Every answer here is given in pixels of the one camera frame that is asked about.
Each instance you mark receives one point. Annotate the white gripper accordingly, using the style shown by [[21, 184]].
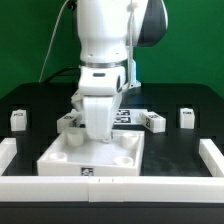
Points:
[[99, 112]]

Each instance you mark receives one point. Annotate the white square tabletop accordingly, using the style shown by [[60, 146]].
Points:
[[73, 153]]

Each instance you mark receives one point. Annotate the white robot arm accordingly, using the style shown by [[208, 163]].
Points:
[[108, 31]]

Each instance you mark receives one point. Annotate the AprilTag marker sheet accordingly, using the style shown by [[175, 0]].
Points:
[[128, 116]]

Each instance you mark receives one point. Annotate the white U-shaped fence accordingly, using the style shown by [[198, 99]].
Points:
[[104, 189]]

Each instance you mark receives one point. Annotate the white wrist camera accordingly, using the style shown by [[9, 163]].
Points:
[[100, 82]]

